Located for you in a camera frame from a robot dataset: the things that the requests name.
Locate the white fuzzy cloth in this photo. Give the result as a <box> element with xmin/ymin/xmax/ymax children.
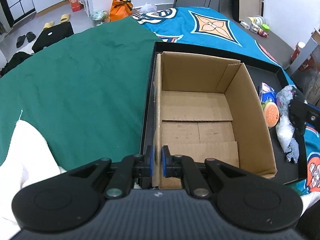
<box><xmin>276</xmin><ymin>114</ymin><xmax>295</xmax><ymax>152</ymax></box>

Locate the burger plush toy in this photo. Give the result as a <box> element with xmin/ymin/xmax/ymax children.
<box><xmin>262</xmin><ymin>101</ymin><xmax>280</xmax><ymax>128</ymax></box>

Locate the blue-grey rag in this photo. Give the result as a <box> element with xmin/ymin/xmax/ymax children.
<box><xmin>284</xmin><ymin>138</ymin><xmax>299</xmax><ymax>164</ymax></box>

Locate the blue tissue pack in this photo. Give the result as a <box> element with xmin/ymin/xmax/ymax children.
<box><xmin>259</xmin><ymin>82</ymin><xmax>277</xmax><ymax>103</ymax></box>

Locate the brown cardboard box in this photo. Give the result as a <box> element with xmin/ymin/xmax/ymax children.
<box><xmin>152</xmin><ymin>51</ymin><xmax>277</xmax><ymax>189</ymax></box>

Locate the black shallow tray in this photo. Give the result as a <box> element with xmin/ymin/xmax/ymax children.
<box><xmin>144</xmin><ymin>42</ymin><xmax>307</xmax><ymax>189</ymax></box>

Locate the grey bench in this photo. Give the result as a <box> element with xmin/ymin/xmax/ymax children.
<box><xmin>219</xmin><ymin>8</ymin><xmax>293</xmax><ymax>69</ymax></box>

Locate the red white can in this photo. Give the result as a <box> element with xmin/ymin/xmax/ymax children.
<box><xmin>290</xmin><ymin>41</ymin><xmax>305</xmax><ymax>63</ymax></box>

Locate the white metal table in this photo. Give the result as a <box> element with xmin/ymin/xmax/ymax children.
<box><xmin>286</xmin><ymin>29</ymin><xmax>319</xmax><ymax>76</ymax></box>

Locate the green cloth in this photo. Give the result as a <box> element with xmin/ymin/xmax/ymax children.
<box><xmin>1</xmin><ymin>17</ymin><xmax>158</xmax><ymax>170</ymax></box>

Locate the white pillow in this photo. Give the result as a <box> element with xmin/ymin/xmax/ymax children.
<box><xmin>1</xmin><ymin>120</ymin><xmax>65</xmax><ymax>239</ymax></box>

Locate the green lidded cup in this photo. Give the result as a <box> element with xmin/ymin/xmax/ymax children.
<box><xmin>260</xmin><ymin>23</ymin><xmax>270</xmax><ymax>33</ymax></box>

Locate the white jar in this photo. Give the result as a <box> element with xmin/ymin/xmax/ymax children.
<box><xmin>249</xmin><ymin>16</ymin><xmax>265</xmax><ymax>27</ymax></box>

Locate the blue patterned blanket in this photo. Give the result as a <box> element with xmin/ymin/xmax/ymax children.
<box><xmin>132</xmin><ymin>7</ymin><xmax>319</xmax><ymax>196</ymax></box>

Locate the black clothing pile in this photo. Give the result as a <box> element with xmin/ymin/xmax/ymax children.
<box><xmin>1</xmin><ymin>51</ymin><xmax>31</xmax><ymax>77</ymax></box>

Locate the black stool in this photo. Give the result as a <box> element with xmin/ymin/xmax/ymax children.
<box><xmin>32</xmin><ymin>22</ymin><xmax>74</xmax><ymax>53</ymax></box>

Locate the clear plastic bag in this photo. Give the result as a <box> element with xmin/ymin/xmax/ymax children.
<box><xmin>90</xmin><ymin>10</ymin><xmax>110</xmax><ymax>26</ymax></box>

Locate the black slipper right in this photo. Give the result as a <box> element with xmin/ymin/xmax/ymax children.
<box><xmin>26</xmin><ymin>31</ymin><xmax>36</xmax><ymax>43</ymax></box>

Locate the orange gift bag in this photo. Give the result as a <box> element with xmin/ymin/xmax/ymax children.
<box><xmin>109</xmin><ymin>0</ymin><xmax>133</xmax><ymax>22</ymax></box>

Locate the white plastic bag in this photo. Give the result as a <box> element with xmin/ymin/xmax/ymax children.
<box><xmin>138</xmin><ymin>3</ymin><xmax>157</xmax><ymax>14</ymax></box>

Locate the orange cardboard box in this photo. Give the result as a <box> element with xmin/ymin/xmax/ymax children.
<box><xmin>68</xmin><ymin>0</ymin><xmax>84</xmax><ymax>13</ymax></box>

